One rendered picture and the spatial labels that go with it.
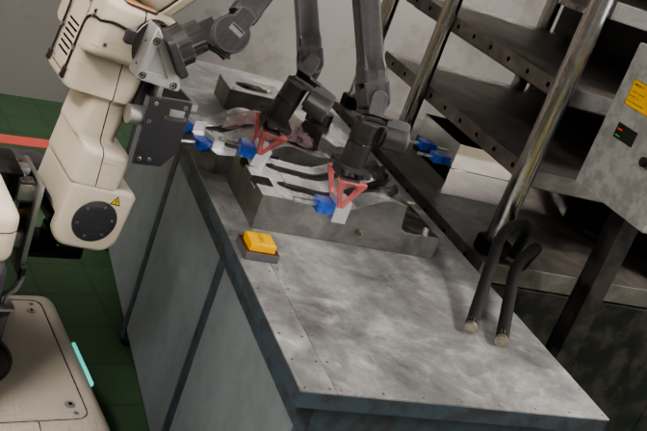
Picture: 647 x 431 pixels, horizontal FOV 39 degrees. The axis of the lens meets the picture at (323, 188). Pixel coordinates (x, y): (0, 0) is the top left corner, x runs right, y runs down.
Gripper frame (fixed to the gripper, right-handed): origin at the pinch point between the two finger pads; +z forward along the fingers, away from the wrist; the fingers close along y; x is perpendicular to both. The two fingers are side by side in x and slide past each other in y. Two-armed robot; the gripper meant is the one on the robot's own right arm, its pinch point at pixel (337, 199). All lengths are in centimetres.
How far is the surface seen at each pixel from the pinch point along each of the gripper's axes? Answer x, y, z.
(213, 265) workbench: 14.7, 20.8, 32.2
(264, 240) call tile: 14.9, -3.6, 11.7
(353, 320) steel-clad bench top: -0.1, -26.6, 15.1
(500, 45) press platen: -67, 66, -35
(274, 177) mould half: 6.9, 21.8, 6.3
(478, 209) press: -78, 57, 15
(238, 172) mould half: 13.4, 29.6, 10.0
